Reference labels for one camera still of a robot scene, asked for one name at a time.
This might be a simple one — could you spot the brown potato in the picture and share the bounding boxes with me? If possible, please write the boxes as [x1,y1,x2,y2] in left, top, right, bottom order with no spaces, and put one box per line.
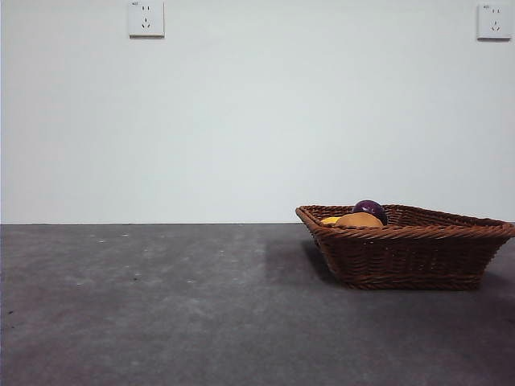
[335,212,384,229]

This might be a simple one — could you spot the purple eggplant green stem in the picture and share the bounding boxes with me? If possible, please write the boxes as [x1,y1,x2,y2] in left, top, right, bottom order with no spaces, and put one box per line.
[352,199,389,226]

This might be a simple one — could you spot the brown wicker basket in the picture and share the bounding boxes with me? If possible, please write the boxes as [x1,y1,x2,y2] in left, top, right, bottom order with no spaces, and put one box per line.
[295,203,515,291]

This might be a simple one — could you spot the white wall socket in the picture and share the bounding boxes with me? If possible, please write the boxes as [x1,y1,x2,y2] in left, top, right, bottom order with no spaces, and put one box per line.
[128,0,165,39]
[476,3,515,41]

